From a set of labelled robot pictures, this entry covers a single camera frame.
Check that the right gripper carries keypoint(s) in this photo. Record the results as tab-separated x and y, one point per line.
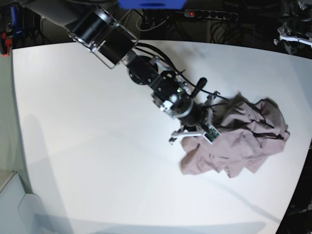
191	114

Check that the mauve t-shirt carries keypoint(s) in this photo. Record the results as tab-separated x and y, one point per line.
249	134

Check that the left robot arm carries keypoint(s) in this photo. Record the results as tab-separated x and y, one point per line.
296	25

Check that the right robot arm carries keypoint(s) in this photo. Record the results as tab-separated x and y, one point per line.
101	34

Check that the blue box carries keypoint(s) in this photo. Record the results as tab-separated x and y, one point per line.
151	4

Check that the red clamp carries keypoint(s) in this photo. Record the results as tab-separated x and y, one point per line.
5	43

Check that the black power strip red switch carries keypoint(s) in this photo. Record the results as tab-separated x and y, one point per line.
211	15

